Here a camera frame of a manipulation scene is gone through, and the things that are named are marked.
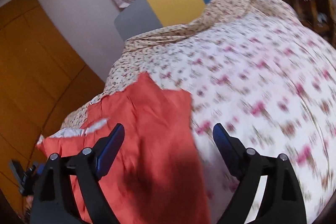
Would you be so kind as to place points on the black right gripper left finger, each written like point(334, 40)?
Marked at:
point(54, 200)

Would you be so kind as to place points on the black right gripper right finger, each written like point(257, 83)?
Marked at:
point(282, 201)

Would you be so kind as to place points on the orange puffer jacket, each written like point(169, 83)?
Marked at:
point(157, 175)

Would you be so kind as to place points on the orange wooden wardrobe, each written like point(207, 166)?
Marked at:
point(43, 79)

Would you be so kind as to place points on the floral bed quilt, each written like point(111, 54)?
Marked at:
point(253, 67)

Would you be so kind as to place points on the wooden bedside table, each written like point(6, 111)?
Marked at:
point(318, 15)

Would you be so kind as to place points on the grey yellow blue headboard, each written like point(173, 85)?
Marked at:
point(147, 15)

